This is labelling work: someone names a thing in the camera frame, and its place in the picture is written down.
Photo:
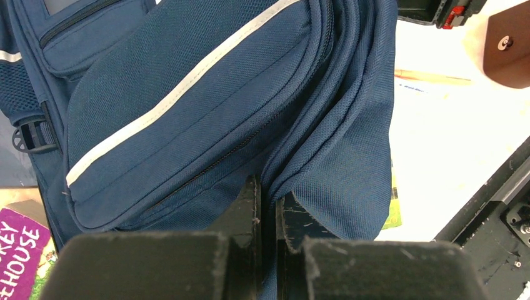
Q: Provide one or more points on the navy blue student backpack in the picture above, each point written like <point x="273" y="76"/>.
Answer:
<point x="150" y="115"/>

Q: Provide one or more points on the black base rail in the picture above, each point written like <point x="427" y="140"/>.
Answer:
<point x="493" y="228"/>

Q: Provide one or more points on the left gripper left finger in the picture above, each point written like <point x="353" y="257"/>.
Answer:
<point x="221" y="262"/>

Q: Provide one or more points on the white yellow marker pen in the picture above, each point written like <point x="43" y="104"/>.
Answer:
<point x="419" y="90"/>

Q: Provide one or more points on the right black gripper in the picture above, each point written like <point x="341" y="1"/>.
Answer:
<point x="444" y="14"/>

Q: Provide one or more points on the purple treehouse children's book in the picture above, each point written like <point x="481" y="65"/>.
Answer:
<point x="27" y="256"/>

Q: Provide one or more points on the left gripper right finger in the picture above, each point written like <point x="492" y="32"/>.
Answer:
<point x="313" y="263"/>

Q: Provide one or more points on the blue landscape cover book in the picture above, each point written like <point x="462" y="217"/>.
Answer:
<point x="394" y="219"/>

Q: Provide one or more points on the brown leather pouch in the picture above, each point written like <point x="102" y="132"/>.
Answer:
<point x="506" y="47"/>

